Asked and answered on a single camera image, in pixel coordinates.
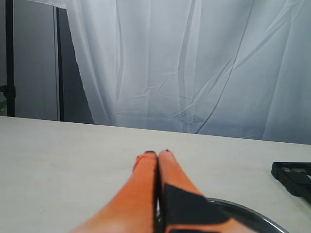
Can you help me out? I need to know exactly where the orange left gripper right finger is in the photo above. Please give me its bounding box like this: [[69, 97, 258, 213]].
[[158, 150, 241, 233]]

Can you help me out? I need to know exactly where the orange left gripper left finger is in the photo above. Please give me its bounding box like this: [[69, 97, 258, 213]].
[[72, 151, 157, 233]]

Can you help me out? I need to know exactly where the black plastic tool case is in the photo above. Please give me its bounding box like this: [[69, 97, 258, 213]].
[[271, 162, 311, 203]]

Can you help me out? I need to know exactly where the round steel tray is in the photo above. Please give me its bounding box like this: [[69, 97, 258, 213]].
[[155, 198, 290, 233]]

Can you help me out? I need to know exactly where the white backdrop curtain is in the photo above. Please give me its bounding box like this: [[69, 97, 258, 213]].
[[57, 0, 311, 144]]

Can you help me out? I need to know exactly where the black stand pole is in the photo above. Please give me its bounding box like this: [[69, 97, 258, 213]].
[[0, 0, 16, 117]]

